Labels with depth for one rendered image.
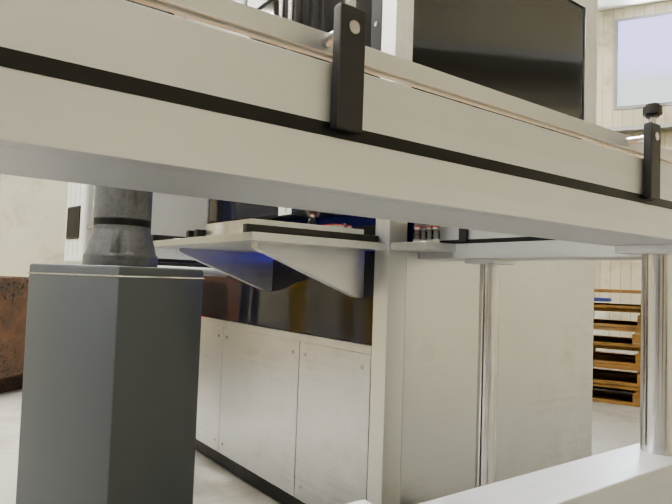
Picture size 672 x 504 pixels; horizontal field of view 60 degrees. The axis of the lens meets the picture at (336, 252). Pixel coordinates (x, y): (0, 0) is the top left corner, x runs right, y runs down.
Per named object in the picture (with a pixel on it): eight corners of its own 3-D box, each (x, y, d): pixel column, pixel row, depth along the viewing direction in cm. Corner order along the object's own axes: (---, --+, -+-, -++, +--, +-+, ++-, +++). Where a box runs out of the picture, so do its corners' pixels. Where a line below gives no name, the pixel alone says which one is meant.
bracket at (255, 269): (267, 290, 205) (269, 253, 206) (272, 291, 203) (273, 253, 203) (173, 289, 185) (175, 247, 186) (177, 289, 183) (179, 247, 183)
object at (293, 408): (287, 399, 376) (292, 262, 380) (591, 505, 210) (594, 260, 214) (128, 416, 317) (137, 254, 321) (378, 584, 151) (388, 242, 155)
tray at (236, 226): (310, 245, 179) (310, 233, 179) (363, 242, 158) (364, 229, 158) (205, 237, 159) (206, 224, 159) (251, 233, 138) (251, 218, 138)
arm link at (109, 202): (92, 215, 118) (96, 149, 119) (93, 221, 131) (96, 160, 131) (154, 219, 123) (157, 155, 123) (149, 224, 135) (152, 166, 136)
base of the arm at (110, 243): (120, 265, 115) (122, 215, 116) (65, 264, 122) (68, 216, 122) (172, 268, 129) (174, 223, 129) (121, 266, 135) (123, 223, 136)
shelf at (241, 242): (276, 255, 217) (276, 250, 217) (407, 252, 161) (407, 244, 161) (147, 247, 189) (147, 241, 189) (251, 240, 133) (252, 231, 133)
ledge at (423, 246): (428, 253, 163) (428, 246, 163) (464, 252, 153) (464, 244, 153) (390, 250, 155) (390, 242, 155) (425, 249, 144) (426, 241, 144)
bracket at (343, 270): (356, 297, 165) (358, 251, 166) (363, 297, 163) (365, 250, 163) (249, 295, 145) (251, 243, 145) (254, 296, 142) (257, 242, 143)
